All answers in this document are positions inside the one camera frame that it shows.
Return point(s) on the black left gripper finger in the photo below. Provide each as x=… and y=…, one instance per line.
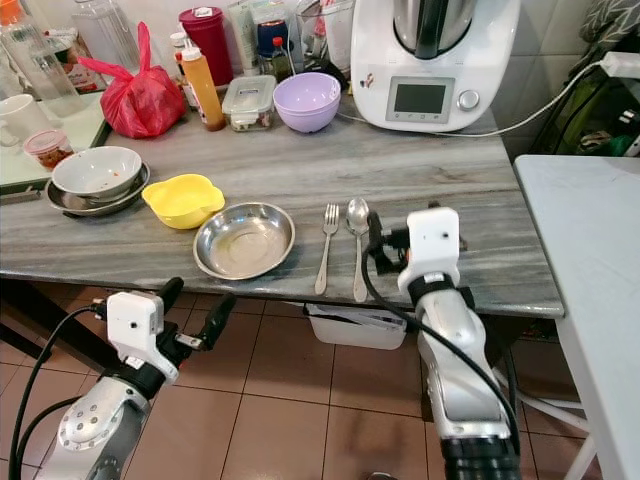
x=219, y=320
x=172, y=292

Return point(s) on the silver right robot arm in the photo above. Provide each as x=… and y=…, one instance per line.
x=465, y=385

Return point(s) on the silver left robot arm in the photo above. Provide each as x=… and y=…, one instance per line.
x=90, y=430

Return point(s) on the steel spoon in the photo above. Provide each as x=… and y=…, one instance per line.
x=358, y=213

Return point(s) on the steel fork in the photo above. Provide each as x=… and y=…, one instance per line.
x=329, y=222

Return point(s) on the empty round steel plate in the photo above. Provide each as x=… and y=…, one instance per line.
x=245, y=243

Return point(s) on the white plastic bin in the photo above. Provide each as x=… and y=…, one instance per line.
x=355, y=328

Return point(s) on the yellow plastic bowl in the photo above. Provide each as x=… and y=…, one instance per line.
x=182, y=198

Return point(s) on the steel plate with bowl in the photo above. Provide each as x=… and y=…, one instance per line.
x=90, y=208

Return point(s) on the grey round bowl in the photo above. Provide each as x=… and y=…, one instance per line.
x=95, y=170

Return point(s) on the white kitchen cooking machine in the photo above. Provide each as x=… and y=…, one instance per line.
x=375, y=70

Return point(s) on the purple plastic bowl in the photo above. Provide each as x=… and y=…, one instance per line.
x=306, y=103

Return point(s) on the white side table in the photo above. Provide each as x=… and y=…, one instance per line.
x=590, y=250

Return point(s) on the dark green bag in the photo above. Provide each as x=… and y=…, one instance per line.
x=575, y=115

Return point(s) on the pale green tray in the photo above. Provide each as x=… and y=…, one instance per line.
x=20, y=172

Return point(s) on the clear plastic food container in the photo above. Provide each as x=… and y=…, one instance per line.
x=248, y=100

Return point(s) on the small jar with red lid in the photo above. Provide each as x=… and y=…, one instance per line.
x=48, y=150

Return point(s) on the red plastic bag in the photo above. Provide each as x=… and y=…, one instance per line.
x=140, y=105

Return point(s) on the orange sauce squeeze bottle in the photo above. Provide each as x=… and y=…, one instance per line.
x=205, y=95

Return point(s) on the clear glass jug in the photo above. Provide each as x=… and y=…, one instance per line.
x=328, y=35

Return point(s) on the white mug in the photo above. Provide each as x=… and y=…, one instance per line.
x=22, y=120

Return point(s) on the jar with dark blue lid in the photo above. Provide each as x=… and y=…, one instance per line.
x=272, y=42

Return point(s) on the small white bottle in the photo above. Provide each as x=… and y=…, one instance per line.
x=177, y=52

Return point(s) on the glass bottle with orange cap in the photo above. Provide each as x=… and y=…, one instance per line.
x=40, y=60

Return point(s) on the red plastic canister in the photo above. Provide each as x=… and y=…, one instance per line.
x=210, y=40

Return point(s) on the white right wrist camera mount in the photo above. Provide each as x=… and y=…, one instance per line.
x=430, y=243

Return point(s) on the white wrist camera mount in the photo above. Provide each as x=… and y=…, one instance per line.
x=430, y=243
x=135, y=325

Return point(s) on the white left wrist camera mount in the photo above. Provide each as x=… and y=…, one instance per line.
x=135, y=325

